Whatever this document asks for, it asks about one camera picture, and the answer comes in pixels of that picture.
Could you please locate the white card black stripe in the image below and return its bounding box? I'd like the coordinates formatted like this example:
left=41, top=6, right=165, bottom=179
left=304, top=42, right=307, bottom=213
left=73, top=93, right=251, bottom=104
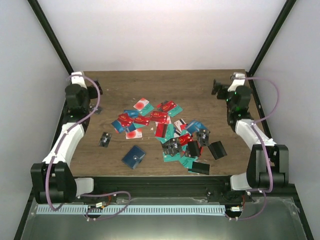
left=174, top=118, right=187, bottom=132

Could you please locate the teal card under red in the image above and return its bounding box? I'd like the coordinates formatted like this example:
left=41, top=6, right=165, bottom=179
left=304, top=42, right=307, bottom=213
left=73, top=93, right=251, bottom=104
left=164, top=123, right=175, bottom=141

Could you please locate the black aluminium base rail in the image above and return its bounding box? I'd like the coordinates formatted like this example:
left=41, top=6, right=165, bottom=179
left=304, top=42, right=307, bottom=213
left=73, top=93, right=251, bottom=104
left=74, top=175, right=296, bottom=201

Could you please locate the red card centre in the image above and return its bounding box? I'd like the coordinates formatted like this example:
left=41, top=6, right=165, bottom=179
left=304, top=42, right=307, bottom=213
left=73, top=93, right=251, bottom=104
left=150, top=111, right=168, bottom=124

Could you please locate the black card far left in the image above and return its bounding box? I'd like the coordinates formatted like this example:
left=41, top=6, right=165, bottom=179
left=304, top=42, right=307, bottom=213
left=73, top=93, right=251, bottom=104
left=94, top=106, right=103, bottom=115

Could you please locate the blue card right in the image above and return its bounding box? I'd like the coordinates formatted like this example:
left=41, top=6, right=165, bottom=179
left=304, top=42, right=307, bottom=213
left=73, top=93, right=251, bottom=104
left=185, top=120, right=206, bottom=134

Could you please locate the white card red circle lower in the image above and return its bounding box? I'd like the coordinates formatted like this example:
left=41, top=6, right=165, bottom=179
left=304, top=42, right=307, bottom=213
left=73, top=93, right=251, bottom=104
left=125, top=128, right=143, bottom=140

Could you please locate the red card top right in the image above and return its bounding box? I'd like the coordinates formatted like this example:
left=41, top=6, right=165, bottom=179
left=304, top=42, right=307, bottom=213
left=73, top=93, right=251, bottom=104
left=160, top=100, right=177, bottom=113

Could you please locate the teal card top right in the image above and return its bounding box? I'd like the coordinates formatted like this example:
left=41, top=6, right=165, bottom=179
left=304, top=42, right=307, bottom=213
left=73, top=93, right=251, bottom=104
left=168, top=105, right=183, bottom=117

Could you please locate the black VIP card left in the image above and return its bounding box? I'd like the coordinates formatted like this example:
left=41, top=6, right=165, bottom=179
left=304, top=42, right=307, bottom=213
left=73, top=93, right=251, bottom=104
left=98, top=132, right=112, bottom=148

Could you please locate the red card left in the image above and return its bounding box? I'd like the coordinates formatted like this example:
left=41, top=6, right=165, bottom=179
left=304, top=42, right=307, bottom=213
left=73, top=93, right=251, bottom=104
left=117, top=112, right=134, bottom=128

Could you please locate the light blue slotted cable duct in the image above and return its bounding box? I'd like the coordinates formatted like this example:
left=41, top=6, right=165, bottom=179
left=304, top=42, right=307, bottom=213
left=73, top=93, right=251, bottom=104
left=36, top=204, right=226, bottom=216

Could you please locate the black card bottom right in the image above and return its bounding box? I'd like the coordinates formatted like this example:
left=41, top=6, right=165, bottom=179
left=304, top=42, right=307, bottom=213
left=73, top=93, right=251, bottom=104
left=188, top=161, right=210, bottom=175

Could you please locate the right black frame post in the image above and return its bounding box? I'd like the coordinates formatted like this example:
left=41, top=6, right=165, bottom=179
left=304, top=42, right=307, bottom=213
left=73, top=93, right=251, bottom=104
left=246, top=0, right=298, bottom=76

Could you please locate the white card red circle top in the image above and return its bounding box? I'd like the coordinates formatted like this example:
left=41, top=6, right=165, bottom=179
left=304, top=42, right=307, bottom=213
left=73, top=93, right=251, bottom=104
left=133, top=98, right=149, bottom=111

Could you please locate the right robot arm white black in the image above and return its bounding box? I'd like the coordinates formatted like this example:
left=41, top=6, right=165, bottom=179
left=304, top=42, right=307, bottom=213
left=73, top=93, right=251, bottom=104
left=211, top=72, right=289, bottom=202

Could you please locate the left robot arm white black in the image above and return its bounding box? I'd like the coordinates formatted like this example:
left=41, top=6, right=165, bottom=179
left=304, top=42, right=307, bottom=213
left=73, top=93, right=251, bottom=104
left=30, top=71, right=103, bottom=208

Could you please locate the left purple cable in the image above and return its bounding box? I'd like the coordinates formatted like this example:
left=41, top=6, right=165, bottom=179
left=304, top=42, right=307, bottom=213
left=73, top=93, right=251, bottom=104
left=46, top=76, right=132, bottom=222

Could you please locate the blue card left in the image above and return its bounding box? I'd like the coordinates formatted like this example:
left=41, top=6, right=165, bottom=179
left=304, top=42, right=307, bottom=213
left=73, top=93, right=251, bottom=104
left=111, top=120, right=125, bottom=133

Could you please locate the red card back stripe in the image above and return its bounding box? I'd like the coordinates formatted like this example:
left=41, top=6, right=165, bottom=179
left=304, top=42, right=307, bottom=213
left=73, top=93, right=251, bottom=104
left=155, top=123, right=168, bottom=138

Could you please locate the black vip card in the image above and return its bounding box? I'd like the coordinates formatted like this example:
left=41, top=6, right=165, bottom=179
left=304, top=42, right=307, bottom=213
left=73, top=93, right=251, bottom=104
left=98, top=132, right=112, bottom=148
left=161, top=137, right=184, bottom=157

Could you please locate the white card red circle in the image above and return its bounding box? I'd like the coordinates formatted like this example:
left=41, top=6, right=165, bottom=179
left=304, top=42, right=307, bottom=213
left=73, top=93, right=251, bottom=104
left=133, top=98, right=149, bottom=111
left=125, top=128, right=143, bottom=140

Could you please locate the teal card bottom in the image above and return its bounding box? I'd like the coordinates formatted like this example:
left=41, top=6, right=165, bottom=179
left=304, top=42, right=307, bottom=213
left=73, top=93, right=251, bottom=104
left=162, top=152, right=181, bottom=163

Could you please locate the red gold card lower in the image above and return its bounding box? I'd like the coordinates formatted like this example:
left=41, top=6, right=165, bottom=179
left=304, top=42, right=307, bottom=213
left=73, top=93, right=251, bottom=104
left=178, top=133, right=193, bottom=146

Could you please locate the black frame post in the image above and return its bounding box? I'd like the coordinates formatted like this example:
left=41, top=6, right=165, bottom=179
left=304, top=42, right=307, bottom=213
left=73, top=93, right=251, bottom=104
left=27, top=0, right=74, bottom=75
left=246, top=0, right=298, bottom=76

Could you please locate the black VIP card centre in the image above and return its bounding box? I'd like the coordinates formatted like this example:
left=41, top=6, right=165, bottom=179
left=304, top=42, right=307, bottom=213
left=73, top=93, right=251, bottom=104
left=161, top=137, right=184, bottom=157

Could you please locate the blue leather card holder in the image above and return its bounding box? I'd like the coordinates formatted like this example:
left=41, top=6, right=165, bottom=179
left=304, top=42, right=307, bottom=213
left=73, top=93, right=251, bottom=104
left=122, top=145, right=146, bottom=170

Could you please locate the blue card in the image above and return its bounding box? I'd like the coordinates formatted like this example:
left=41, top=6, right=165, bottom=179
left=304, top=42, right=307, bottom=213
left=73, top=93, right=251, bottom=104
left=111, top=120, right=125, bottom=133
left=185, top=120, right=206, bottom=134

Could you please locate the left black frame post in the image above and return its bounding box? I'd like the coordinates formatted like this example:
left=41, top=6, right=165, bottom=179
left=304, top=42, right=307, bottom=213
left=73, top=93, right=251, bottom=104
left=27, top=0, right=74, bottom=75

